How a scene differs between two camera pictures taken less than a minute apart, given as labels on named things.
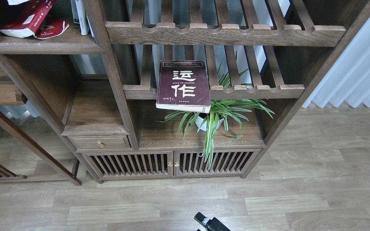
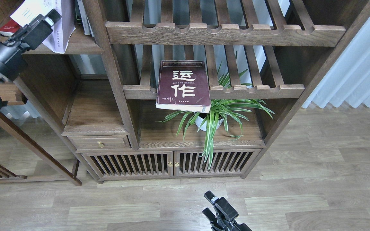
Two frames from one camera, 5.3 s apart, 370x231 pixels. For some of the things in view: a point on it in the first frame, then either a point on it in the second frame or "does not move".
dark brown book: [183, 86] does not move
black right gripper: [213, 224] to [225, 214]
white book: [12, 2] to [57, 40]
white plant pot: [199, 121] does not move
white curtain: [364, 75] does not move
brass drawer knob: [101, 144] does not move
